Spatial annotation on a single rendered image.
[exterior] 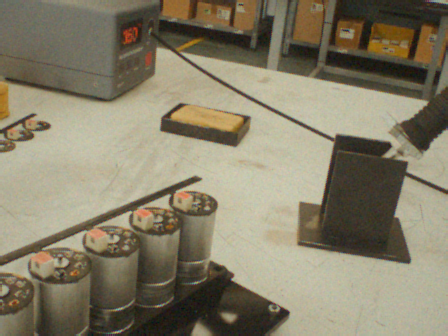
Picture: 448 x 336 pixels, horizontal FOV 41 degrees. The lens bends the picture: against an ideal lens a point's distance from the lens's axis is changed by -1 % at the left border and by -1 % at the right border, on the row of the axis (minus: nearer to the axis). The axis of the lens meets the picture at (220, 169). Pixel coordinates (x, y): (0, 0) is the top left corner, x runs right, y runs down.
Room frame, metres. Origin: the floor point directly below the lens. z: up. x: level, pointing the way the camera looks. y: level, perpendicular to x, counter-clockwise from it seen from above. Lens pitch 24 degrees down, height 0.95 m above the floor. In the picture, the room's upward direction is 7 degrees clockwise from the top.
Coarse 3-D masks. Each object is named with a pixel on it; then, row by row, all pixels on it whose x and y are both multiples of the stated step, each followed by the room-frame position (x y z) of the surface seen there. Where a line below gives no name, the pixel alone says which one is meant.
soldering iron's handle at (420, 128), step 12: (444, 96) 0.37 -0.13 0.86; (432, 108) 0.37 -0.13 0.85; (444, 108) 0.37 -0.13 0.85; (408, 120) 0.38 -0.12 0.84; (420, 120) 0.37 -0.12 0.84; (432, 120) 0.36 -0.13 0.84; (444, 120) 0.36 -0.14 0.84; (408, 132) 0.37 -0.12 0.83; (420, 132) 0.36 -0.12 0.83; (432, 132) 0.36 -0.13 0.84; (420, 144) 0.36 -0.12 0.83
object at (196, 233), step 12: (192, 204) 0.27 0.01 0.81; (180, 216) 0.26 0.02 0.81; (192, 216) 0.26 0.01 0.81; (204, 216) 0.26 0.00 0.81; (180, 228) 0.26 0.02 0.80; (192, 228) 0.26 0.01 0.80; (204, 228) 0.26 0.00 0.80; (180, 240) 0.26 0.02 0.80; (192, 240) 0.26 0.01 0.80; (204, 240) 0.26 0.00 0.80; (180, 252) 0.26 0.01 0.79; (192, 252) 0.26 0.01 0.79; (204, 252) 0.26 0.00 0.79; (180, 264) 0.26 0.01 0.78; (192, 264) 0.26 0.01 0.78; (204, 264) 0.26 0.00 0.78; (180, 276) 0.26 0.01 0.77; (192, 276) 0.26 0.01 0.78; (204, 276) 0.27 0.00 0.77
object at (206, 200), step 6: (186, 192) 0.28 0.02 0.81; (192, 192) 0.28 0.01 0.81; (198, 192) 0.28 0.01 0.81; (198, 198) 0.28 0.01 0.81; (204, 198) 0.28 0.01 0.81; (210, 198) 0.28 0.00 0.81; (204, 204) 0.27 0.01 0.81; (210, 204) 0.27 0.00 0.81; (216, 204) 0.27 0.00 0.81; (180, 210) 0.26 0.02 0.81; (192, 210) 0.26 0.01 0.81; (198, 210) 0.26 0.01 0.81; (204, 210) 0.26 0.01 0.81; (210, 210) 0.27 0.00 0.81
